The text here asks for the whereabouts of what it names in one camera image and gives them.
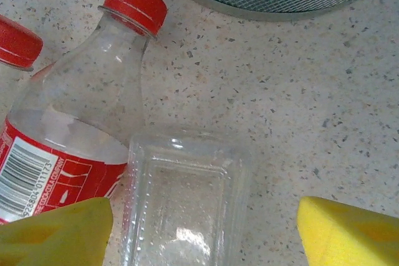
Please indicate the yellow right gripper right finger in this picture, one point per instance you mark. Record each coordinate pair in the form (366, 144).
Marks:
(352, 235)

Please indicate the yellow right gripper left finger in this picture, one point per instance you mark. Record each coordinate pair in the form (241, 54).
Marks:
(56, 235)

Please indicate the clear bottle orange cap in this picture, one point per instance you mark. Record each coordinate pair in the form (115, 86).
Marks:
(187, 197)

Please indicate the Coca-Cola bottle red cap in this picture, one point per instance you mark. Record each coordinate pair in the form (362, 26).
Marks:
(93, 91)
(15, 45)

